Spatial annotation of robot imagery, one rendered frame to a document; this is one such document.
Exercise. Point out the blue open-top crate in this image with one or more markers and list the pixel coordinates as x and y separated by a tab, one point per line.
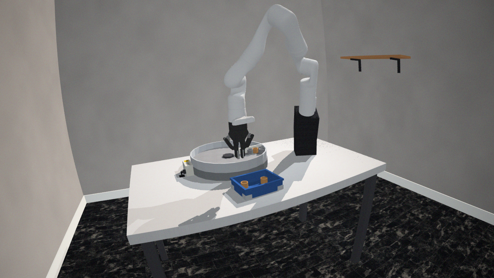
255	188

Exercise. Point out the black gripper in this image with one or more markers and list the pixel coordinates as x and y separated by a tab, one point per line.
238	133

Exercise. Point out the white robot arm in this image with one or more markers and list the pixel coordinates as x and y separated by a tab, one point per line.
285	21

